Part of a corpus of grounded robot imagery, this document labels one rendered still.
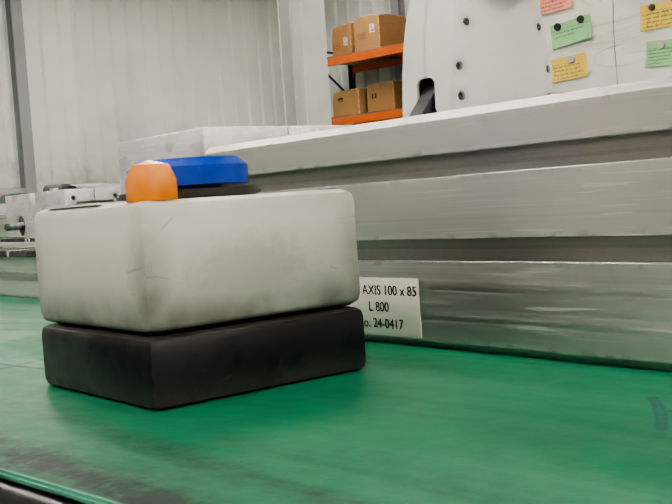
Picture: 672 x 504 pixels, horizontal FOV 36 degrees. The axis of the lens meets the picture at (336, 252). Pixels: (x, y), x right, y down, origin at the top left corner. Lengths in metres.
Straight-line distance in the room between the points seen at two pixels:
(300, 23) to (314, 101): 0.65
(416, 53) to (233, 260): 0.37
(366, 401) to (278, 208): 0.07
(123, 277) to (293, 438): 0.08
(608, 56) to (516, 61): 3.09
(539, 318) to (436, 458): 0.12
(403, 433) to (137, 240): 0.10
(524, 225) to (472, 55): 0.32
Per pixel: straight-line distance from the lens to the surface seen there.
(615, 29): 3.75
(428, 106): 0.64
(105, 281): 0.32
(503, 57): 0.66
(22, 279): 0.81
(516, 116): 0.34
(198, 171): 0.33
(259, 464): 0.23
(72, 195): 1.48
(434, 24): 0.65
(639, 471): 0.21
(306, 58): 8.75
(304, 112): 8.89
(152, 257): 0.29
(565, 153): 0.34
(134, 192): 0.30
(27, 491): 0.24
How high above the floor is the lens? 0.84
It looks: 3 degrees down
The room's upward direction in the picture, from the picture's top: 4 degrees counter-clockwise
